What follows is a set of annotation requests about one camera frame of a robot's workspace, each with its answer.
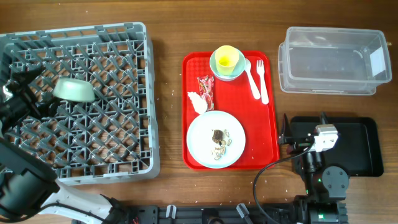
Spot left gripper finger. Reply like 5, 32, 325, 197
39, 96, 61, 117
10, 66, 45, 86

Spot mint green bowl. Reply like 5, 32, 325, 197
53, 78, 95, 102

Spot white plastic spoon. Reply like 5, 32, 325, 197
244, 58, 261, 100

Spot light blue plate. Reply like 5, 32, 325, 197
186, 111, 246, 169

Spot white plastic fork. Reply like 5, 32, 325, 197
256, 60, 269, 105

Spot white napkin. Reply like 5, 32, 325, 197
187, 92, 208, 114

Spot light blue bowl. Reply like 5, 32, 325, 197
210, 50, 246, 82

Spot red snack wrapper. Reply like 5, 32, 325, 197
197, 75, 214, 111

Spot yellow plastic cup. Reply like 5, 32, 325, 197
215, 45, 239, 75

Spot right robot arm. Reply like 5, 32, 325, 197
278, 113, 349, 224

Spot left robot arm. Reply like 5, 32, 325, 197
1, 66, 134, 223

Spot grey dishwasher rack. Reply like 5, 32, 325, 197
1, 22, 160, 185

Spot black plastic tray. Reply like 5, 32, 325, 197
289, 116, 384, 177

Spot red plastic tray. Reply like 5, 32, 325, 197
182, 50, 279, 170

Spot clear plastic bin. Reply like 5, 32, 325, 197
278, 27, 392, 95

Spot food scraps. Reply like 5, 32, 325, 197
211, 129, 232, 161

